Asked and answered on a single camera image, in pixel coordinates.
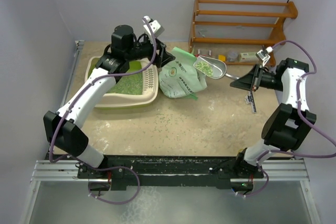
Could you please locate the green white carton box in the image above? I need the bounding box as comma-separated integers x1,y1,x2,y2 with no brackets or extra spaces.
238,52,259,62

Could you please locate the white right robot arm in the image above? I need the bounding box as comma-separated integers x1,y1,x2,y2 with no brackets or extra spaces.
230,58,317,177

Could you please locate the green cat litter bag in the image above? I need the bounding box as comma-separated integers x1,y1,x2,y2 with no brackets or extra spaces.
159,47,207,99

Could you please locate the silver metal scoop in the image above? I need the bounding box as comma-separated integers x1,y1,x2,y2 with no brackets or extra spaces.
193,56,239,80

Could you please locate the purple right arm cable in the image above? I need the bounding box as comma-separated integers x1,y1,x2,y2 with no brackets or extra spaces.
236,40,336,198

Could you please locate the green litter pellets pile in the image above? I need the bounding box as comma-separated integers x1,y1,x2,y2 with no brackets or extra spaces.
107,73,143,95

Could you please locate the yellow small block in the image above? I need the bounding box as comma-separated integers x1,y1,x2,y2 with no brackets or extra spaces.
218,55,226,62

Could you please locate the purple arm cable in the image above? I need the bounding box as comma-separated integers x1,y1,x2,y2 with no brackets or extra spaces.
48,18,158,205
236,40,336,198

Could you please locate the wooden shelf rack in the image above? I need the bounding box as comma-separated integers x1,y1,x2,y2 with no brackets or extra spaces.
188,0,298,52

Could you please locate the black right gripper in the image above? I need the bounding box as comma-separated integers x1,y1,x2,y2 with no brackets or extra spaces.
230,63,284,92

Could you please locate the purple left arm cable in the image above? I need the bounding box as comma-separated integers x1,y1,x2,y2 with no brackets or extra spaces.
48,18,158,205

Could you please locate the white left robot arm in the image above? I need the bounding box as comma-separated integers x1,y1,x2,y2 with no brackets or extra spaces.
43,16,175,178

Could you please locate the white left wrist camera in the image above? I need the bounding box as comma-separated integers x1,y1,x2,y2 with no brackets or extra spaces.
143,16,165,38

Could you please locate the black white bag sealing strip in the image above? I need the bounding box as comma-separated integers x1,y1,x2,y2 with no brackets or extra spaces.
245,91,257,113

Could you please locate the grey round container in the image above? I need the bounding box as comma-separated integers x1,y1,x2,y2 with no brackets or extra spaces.
227,50,238,62

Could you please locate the beige green litter box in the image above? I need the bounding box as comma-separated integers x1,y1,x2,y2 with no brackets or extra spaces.
96,65,159,109

